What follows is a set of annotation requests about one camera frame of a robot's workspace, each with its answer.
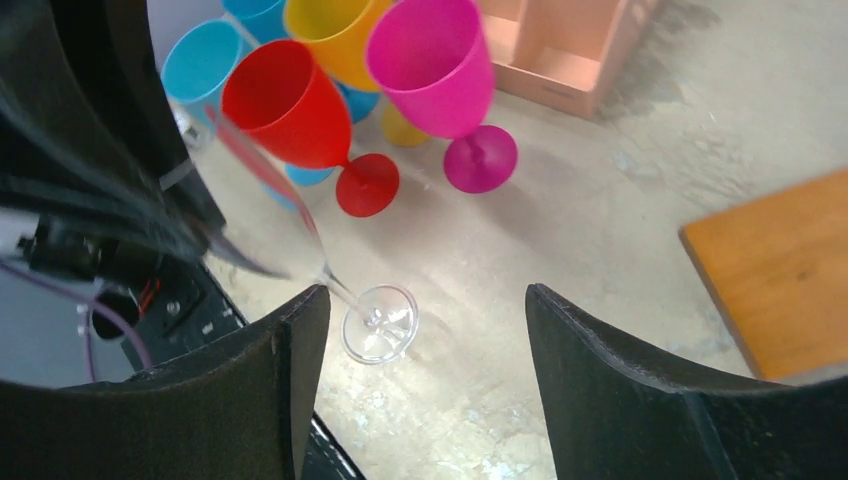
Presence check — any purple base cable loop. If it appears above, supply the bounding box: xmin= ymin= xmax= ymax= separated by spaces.
xmin=0 ymin=261 xmax=155 ymax=386

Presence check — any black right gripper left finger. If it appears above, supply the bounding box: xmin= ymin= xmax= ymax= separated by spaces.
xmin=1 ymin=285 xmax=330 ymax=479

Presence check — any clear wine glass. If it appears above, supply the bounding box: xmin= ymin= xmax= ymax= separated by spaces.
xmin=160 ymin=105 xmax=420 ymax=365

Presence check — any blue plastic wine glass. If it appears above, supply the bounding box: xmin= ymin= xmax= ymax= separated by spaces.
xmin=221 ymin=0 xmax=379 ymax=123

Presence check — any gold wire wine glass rack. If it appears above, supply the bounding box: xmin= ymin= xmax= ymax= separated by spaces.
xmin=679 ymin=169 xmax=847 ymax=380

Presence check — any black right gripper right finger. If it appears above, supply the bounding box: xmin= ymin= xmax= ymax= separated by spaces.
xmin=525 ymin=284 xmax=847 ymax=479

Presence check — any magenta plastic wine glass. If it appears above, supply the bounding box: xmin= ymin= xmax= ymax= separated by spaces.
xmin=365 ymin=0 xmax=518 ymax=194

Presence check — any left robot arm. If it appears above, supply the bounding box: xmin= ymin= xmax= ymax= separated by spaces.
xmin=1 ymin=1 xmax=294 ymax=287

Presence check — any red plastic wine glass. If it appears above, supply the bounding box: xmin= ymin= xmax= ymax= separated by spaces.
xmin=220 ymin=40 xmax=400 ymax=218

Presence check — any yellow plastic wine glass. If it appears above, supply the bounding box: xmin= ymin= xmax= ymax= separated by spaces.
xmin=282 ymin=0 xmax=392 ymax=123

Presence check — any teal wine glass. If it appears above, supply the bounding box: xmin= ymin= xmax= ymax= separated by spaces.
xmin=160 ymin=18 xmax=338 ymax=213

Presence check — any peach plastic file organizer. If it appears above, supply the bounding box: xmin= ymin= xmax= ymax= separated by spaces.
xmin=477 ymin=0 xmax=662 ymax=120

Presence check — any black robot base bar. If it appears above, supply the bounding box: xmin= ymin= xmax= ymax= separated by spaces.
xmin=86 ymin=258 xmax=366 ymax=480

